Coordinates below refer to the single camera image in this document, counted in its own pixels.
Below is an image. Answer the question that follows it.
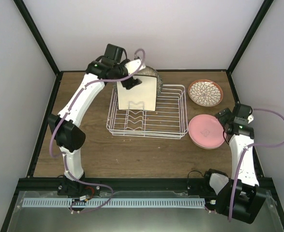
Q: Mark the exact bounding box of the pink round plate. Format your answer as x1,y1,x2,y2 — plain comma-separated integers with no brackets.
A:
188,114,224,146

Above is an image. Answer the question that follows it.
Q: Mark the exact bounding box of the black left frame post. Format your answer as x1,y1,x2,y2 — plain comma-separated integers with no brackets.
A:
13,0,61,74

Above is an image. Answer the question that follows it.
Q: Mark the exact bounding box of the black right frame post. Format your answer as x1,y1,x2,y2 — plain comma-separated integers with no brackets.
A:
226,0,275,73

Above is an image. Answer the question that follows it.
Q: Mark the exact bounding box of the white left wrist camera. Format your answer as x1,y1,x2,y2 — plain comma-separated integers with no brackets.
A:
124,58,146,75

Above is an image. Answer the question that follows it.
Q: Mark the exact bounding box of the floral plate with orange rim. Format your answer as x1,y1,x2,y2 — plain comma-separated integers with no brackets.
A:
188,79,224,107

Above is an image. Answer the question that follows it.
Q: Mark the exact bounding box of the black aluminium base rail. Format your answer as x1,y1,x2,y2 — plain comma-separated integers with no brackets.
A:
18,176,273,196

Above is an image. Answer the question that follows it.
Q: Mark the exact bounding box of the dark speckled round plate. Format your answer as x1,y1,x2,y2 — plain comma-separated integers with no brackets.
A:
113,66,163,95

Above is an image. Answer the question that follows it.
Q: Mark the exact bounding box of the cream square plate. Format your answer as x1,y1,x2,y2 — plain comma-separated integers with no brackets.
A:
117,76,157,111

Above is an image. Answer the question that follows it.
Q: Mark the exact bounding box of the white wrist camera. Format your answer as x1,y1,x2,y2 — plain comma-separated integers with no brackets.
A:
124,58,146,75
247,115,254,124

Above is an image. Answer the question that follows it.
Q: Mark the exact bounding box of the black frame post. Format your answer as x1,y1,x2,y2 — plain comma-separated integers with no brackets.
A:
226,0,275,73
13,0,61,74

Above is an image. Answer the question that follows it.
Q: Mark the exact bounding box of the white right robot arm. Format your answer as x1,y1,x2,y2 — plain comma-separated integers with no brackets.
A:
202,102,267,224

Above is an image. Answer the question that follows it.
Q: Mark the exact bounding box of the white slotted cable duct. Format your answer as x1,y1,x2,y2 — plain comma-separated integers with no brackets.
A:
22,198,205,209

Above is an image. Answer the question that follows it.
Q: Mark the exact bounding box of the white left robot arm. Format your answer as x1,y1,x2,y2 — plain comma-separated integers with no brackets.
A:
48,44,146,195

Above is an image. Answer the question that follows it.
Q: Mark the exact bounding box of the white wire dish rack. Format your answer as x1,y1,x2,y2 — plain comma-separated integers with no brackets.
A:
106,85,188,139

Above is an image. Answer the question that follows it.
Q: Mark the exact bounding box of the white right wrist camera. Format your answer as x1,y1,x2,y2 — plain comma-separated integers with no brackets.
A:
247,115,254,124

